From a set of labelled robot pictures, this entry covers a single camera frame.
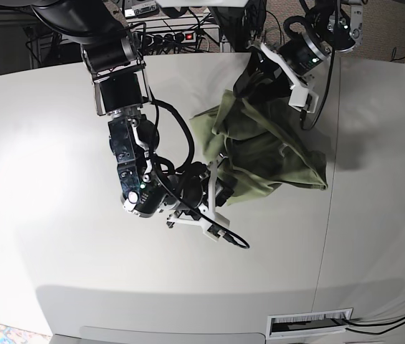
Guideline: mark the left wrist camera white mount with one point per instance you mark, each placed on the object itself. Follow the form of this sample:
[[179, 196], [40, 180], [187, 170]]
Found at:
[[303, 96]]

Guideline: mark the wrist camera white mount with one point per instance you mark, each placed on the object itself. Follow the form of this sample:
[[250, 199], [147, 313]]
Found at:
[[213, 225], [303, 96]]

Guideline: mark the devices on back shelf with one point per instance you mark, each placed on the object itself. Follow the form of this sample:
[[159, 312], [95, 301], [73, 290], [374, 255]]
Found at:
[[138, 8]]

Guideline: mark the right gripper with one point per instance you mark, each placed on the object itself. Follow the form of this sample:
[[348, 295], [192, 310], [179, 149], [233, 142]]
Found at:
[[189, 186]]

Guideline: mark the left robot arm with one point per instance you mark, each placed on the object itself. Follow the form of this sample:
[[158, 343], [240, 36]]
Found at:
[[337, 25]]

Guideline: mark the black power strip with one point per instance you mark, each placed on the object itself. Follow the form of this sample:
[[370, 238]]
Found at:
[[178, 39]]

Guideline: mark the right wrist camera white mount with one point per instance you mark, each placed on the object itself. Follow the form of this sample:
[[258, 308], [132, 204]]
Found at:
[[213, 225]]

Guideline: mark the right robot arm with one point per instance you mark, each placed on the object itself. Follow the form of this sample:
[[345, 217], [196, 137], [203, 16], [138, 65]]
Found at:
[[112, 51]]

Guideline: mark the green T-shirt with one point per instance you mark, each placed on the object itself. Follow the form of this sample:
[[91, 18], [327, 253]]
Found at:
[[261, 150]]

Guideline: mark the table cable grommet slot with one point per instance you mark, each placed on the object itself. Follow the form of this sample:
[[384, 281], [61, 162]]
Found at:
[[305, 325]]

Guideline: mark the white table leg frame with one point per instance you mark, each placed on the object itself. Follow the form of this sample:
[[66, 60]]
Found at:
[[213, 31]]

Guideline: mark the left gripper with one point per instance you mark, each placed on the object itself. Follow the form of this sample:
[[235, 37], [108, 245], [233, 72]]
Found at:
[[262, 80]]

